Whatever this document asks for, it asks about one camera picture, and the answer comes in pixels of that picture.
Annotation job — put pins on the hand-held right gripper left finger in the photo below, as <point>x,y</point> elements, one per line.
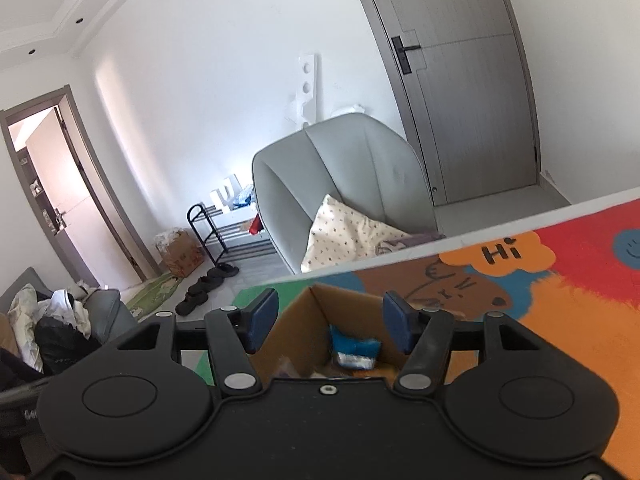
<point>262,317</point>

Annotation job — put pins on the row of black slippers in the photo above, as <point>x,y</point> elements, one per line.
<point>202,286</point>

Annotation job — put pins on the red cloth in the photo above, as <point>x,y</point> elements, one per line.
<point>256,225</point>

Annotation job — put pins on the printed cardboard floor box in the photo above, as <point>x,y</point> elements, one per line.
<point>182,255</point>

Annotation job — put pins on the blue snack packet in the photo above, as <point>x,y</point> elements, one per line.
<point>352,347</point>

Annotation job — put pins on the purple cloth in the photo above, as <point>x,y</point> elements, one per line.
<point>410,242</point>

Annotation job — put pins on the colourful cartoon table mat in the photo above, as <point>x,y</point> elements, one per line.
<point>575,335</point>

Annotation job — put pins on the green floor mat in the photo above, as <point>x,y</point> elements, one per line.
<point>155,292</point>

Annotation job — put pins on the blue plastic bag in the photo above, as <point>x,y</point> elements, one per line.
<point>245,197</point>

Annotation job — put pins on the cream dotted pillow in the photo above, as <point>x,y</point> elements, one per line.
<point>345,235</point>

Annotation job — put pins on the grey sofa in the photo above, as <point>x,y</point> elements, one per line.
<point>107,310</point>

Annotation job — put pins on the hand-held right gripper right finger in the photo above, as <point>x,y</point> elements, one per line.
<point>400,320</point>

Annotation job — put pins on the grey room door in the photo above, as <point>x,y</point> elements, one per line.
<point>465,110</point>

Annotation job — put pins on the brown cardboard box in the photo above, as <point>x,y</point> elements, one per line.
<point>345,310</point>

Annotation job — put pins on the grey upholstered chair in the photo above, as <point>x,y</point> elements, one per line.
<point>350,160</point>

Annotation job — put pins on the black shoe rack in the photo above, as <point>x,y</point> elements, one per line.
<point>235,232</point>

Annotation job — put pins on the white foam block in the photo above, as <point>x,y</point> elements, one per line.
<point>230,192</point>

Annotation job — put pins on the white foam board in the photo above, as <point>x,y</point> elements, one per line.
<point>306,85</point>

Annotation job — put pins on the pile of clothes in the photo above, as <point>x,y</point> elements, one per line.
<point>60,305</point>

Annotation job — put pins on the pale interior door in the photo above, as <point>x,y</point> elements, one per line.
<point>75,195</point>

